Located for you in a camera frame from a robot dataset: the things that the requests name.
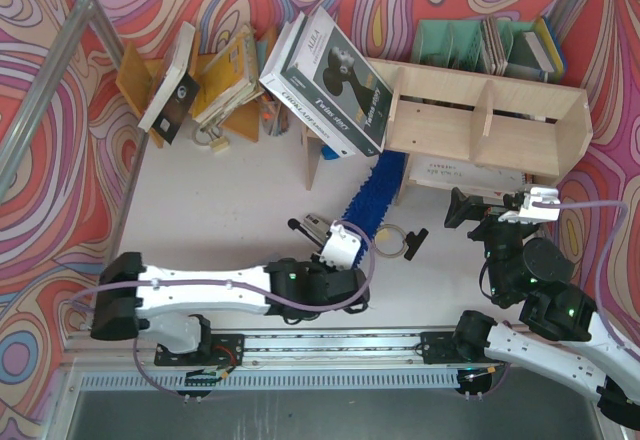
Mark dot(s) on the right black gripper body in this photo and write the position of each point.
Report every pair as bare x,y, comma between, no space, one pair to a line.
484,212

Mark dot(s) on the blue microfiber duster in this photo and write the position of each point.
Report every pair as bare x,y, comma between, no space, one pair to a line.
369,206

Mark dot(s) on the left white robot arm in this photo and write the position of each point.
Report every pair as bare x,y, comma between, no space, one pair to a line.
169,307

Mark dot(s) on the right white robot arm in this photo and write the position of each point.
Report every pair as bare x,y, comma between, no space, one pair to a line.
573,341

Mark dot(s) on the light wooden bookshelf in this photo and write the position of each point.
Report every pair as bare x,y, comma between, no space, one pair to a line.
541,130

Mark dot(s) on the spiral notebook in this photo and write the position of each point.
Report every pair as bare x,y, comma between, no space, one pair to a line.
469,178

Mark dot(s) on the black binder clip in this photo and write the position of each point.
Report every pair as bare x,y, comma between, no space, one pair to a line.
413,242

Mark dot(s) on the masking tape roll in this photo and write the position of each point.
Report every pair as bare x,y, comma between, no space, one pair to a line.
390,241

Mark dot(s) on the beige black stapler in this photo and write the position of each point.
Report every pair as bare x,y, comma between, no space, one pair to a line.
317,227

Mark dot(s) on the brown notebooks in organizer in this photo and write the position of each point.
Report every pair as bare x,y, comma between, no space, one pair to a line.
494,45

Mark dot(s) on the green desk organizer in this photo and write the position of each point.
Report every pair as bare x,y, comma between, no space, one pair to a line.
459,44

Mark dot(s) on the Twins story book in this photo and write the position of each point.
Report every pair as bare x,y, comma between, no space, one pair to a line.
325,69

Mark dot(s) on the blue yellow book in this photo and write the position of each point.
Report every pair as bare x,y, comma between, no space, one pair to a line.
546,49

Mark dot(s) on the pens in cup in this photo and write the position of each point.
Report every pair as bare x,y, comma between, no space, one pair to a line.
273,117

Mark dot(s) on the white Czekolada book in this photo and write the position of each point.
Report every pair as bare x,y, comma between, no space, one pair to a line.
272,78

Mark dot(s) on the stack of yellow books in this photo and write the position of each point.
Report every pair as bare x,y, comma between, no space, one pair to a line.
227,81

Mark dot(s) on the brass padlock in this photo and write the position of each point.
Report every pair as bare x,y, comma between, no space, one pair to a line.
211,138

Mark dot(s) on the black white paperback book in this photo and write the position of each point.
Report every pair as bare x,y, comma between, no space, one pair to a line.
176,90

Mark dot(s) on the yellow wooden book stand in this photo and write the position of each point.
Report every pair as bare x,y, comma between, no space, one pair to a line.
137,77

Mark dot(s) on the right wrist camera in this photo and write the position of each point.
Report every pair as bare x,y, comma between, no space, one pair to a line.
533,205

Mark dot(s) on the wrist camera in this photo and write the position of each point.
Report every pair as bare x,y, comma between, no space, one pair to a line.
533,205
341,248

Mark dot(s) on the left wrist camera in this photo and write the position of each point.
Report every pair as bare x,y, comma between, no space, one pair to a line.
341,248

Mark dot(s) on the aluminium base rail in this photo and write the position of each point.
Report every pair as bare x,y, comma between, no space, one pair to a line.
317,359

